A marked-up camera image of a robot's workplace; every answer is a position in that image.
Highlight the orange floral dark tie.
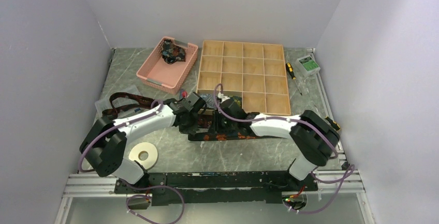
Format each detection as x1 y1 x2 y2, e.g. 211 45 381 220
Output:
187 129 271 142

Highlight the red patterned dark tie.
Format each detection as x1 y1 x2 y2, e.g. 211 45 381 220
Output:
101 92 217 130

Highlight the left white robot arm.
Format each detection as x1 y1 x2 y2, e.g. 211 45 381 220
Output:
78 92 207 193

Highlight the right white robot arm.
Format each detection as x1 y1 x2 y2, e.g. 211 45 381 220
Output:
214 98 340 190

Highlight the white tape roll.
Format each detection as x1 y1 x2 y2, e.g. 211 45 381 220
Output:
128 142 158 170

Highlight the rolled grey-blue tie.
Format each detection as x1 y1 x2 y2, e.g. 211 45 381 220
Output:
200 94 214 106

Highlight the rolled blue yellow tie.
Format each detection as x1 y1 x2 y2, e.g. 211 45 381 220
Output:
229 96 242 108

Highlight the pink plastic basket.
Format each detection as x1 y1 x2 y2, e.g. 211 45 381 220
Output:
136 36 198 95

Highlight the crumpled floral tie in basket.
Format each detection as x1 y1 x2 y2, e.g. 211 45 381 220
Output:
161 39 186 64

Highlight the wooden compartment tray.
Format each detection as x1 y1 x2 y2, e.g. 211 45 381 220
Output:
196 40 292 115

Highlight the green white small box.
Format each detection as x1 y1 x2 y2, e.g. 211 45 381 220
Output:
295 54 320 78

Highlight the small yellow black screwdriver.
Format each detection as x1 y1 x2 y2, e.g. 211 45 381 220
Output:
325 116 341 131

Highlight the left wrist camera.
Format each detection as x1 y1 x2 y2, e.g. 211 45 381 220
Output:
179 89 188 99

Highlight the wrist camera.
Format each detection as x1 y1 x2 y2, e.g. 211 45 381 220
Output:
216 92 230 104
179 89 188 99

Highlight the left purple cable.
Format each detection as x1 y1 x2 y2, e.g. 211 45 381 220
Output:
77 99 165 174

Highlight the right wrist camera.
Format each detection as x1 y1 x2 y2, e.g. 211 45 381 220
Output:
216 92 230 104

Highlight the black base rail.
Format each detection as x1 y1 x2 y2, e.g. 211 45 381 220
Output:
114 171 318 206

